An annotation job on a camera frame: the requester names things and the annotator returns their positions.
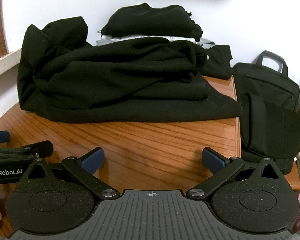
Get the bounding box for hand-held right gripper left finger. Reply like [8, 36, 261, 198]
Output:
[27, 147, 120, 202]

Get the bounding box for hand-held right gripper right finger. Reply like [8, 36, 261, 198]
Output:
[186, 147, 283, 202]

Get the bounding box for black sweatpants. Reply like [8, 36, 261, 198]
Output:
[17, 16, 242, 124]

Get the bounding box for black pouch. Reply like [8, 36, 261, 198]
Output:
[239, 92, 300, 175]

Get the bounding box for black laptop bag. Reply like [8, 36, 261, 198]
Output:
[233, 50, 300, 113]

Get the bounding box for white crinkled garment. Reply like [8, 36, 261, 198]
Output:
[101, 33, 198, 42]

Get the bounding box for folded black top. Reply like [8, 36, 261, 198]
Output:
[100, 2, 203, 42]

